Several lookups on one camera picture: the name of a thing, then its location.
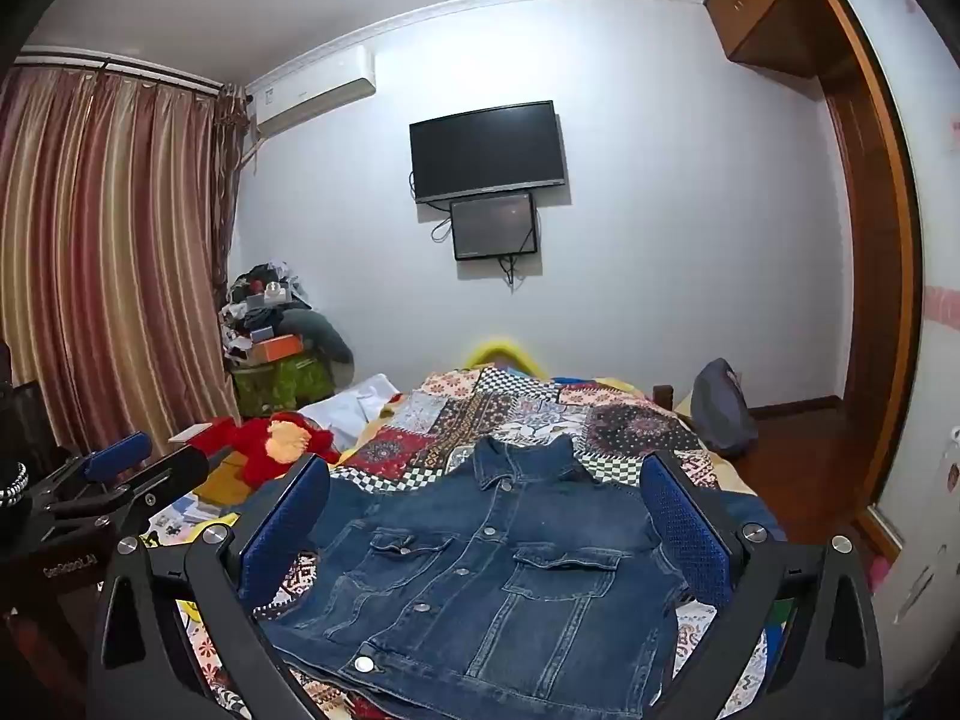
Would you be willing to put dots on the grey plush pillow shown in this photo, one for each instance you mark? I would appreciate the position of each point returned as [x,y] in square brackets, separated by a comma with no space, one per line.
[322,330]

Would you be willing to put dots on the white cloth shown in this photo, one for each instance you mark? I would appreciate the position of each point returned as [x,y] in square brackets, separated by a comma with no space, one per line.
[349,412]

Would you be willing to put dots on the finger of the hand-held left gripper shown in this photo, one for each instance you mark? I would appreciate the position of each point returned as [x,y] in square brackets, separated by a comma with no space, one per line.
[116,457]
[172,466]

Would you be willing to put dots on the black wall television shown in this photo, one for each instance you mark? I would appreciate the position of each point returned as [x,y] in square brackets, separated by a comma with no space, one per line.
[486,151]

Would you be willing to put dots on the orange box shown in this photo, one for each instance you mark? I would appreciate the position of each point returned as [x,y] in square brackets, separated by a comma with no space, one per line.
[274,349]

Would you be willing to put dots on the wooden wardrobe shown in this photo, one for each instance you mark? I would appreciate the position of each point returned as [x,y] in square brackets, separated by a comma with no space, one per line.
[874,240]

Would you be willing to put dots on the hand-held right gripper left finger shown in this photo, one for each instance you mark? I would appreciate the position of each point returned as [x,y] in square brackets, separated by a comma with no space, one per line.
[289,525]

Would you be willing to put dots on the grey blue backpack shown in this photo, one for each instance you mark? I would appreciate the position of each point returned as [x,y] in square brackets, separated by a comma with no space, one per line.
[721,409]

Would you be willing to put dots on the pile of household clutter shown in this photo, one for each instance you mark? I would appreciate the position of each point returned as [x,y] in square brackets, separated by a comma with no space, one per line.
[255,304]

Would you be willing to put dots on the green patterned box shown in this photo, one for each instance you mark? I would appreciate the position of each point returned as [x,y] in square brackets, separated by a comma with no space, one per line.
[277,386]

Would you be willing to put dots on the striped brown curtain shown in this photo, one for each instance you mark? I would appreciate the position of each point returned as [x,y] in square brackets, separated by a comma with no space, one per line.
[112,255]

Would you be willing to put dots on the patchwork printed quilt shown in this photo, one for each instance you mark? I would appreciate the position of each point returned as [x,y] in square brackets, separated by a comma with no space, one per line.
[525,412]

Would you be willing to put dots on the red plush toy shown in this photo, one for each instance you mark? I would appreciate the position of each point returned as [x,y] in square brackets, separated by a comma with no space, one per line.
[262,446]

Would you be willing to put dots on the wooden bed post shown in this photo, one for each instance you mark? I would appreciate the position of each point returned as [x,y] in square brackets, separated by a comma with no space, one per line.
[661,394]

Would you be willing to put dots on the yellow printed bedsheet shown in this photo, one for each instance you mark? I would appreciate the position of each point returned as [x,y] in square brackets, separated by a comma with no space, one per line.
[202,499]

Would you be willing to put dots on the yellow plush cushion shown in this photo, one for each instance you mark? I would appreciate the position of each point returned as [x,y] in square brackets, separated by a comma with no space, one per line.
[504,354]

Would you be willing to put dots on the small black wall monitor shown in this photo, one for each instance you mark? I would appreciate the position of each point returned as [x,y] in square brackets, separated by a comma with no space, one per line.
[495,225]

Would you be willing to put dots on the white air conditioner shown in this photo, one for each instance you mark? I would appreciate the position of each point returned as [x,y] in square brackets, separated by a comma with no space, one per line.
[311,94]

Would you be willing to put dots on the blue denim jacket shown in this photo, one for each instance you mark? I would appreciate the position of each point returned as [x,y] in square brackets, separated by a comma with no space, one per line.
[480,585]

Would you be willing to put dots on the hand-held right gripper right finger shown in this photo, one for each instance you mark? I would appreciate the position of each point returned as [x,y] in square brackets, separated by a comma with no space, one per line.
[684,525]

